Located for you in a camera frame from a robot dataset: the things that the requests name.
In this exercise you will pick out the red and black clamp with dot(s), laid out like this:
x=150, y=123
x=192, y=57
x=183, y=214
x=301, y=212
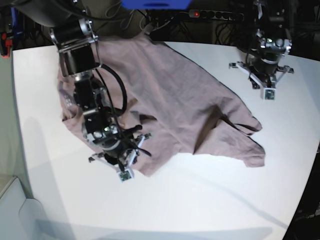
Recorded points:
x=6, y=43

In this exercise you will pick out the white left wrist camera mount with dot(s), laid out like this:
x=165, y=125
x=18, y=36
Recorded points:
x=265, y=92

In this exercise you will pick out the blue box overhead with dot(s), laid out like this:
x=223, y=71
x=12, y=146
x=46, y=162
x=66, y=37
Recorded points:
x=155, y=4

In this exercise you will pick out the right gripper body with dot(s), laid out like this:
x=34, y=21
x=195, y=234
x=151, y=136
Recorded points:
x=121, y=149

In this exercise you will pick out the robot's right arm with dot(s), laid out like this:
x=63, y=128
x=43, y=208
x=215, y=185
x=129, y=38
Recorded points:
x=77, y=44

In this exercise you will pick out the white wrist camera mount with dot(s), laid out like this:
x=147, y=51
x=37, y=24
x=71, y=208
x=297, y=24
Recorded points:
x=124, y=173
x=265, y=92

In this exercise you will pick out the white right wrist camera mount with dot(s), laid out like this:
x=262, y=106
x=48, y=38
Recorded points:
x=124, y=173

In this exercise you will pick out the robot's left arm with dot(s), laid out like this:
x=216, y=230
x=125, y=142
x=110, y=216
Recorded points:
x=270, y=42

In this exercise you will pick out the black power strip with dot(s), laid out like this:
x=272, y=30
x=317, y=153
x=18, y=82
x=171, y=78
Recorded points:
x=215, y=15

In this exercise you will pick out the mauve pink t-shirt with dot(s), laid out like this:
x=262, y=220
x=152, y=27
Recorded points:
x=183, y=107

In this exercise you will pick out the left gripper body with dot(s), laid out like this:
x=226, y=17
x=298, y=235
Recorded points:
x=264, y=69

